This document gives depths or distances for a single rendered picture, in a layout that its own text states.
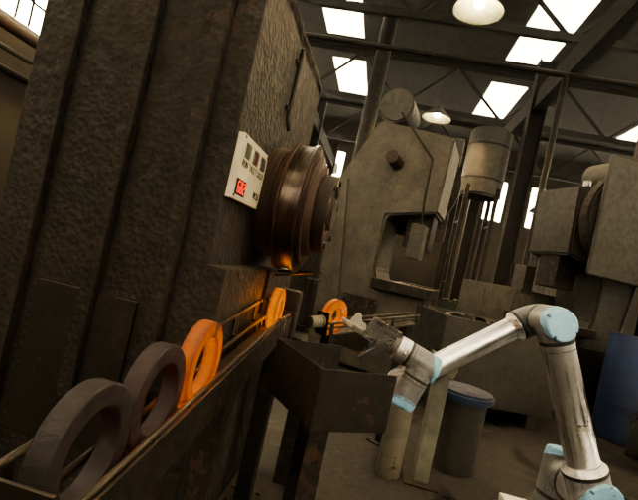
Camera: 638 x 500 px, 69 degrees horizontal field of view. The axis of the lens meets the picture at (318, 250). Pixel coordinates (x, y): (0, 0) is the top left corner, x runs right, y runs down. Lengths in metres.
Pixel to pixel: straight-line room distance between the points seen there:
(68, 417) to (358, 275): 3.84
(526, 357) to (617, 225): 1.59
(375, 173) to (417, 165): 0.39
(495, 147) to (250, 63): 9.50
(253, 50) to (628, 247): 4.18
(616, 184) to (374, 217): 2.16
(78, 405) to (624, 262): 4.70
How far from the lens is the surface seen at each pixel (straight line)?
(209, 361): 1.08
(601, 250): 4.79
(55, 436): 0.64
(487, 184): 10.44
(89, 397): 0.66
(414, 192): 4.33
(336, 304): 2.14
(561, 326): 1.77
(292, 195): 1.48
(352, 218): 4.42
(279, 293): 1.65
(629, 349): 4.61
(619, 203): 4.92
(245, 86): 1.32
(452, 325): 3.66
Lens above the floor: 0.95
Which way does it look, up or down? 1 degrees up
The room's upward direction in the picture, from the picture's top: 13 degrees clockwise
